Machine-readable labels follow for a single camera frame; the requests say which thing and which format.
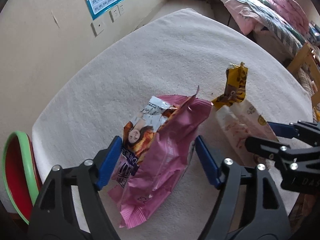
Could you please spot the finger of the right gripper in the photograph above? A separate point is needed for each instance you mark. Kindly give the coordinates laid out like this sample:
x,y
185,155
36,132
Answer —
x,y
307,132
281,154

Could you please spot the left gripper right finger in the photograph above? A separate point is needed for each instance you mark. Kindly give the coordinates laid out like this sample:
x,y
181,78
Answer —
x,y
264,215

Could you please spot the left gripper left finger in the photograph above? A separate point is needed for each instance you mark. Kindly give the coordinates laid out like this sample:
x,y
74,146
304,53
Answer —
x,y
53,215

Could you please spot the pink strawberry carton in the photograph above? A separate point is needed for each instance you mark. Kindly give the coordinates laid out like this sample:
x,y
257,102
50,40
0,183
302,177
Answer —
x,y
240,121

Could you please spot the yellow chocolate wrapper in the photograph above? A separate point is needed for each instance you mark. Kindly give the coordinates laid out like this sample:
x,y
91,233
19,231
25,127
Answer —
x,y
235,89

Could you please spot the dark pink snack bag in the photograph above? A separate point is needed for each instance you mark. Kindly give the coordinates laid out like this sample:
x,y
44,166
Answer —
x,y
156,151

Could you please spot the red bin with green rim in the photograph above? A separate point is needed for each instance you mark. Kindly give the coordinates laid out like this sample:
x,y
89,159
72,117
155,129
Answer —
x,y
20,174

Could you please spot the bed with plaid quilt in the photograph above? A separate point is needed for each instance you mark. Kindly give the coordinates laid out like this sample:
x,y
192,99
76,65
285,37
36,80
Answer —
x,y
270,30

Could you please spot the folded pink blanket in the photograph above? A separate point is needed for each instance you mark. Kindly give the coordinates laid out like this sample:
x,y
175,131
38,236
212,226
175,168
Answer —
x,y
292,12

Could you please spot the white wall socket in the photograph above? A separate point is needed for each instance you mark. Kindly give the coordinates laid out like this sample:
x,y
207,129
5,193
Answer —
x,y
114,13

